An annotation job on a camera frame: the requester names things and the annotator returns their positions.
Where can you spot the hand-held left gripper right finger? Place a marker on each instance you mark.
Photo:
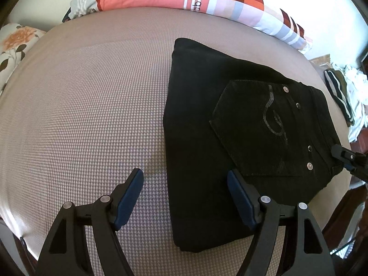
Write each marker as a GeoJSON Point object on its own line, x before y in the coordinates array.
{"type": "Point", "coordinates": [241, 198]}

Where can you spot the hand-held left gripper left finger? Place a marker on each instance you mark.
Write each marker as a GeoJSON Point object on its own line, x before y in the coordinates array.
{"type": "Point", "coordinates": [129, 201]}

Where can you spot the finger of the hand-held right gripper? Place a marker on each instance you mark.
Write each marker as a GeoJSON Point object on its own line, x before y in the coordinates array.
{"type": "Point", "coordinates": [345, 155]}

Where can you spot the black denim pants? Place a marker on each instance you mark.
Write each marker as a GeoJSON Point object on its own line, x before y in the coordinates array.
{"type": "Point", "coordinates": [201, 120]}

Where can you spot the pile of white clothes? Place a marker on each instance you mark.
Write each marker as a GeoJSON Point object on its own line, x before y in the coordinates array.
{"type": "Point", "coordinates": [359, 115]}

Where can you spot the dark white-striped garment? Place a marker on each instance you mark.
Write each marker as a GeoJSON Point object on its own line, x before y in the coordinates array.
{"type": "Point", "coordinates": [339, 92]}

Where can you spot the brown cardboard box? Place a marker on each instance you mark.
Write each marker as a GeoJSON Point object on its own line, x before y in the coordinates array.
{"type": "Point", "coordinates": [323, 61]}

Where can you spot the bed with beige houndstooth sheet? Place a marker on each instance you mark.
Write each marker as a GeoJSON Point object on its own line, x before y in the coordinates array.
{"type": "Point", "coordinates": [86, 106]}

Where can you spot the floral print pillow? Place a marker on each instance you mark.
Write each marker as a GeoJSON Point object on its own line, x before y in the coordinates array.
{"type": "Point", "coordinates": [17, 43]}

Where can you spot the dark wooden bed frame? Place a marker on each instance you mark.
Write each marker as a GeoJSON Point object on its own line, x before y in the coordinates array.
{"type": "Point", "coordinates": [342, 215]}

